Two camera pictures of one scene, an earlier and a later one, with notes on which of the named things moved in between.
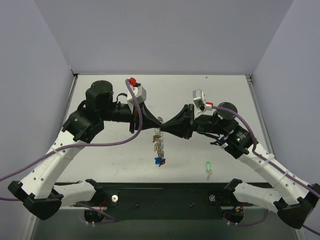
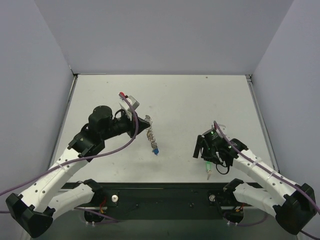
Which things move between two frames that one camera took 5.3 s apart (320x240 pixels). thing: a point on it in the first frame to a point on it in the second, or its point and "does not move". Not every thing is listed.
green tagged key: (208, 166) does not move
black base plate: (163, 201) does not move
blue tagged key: (158, 160) to (156, 151)
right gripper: (188, 121) to (205, 146)
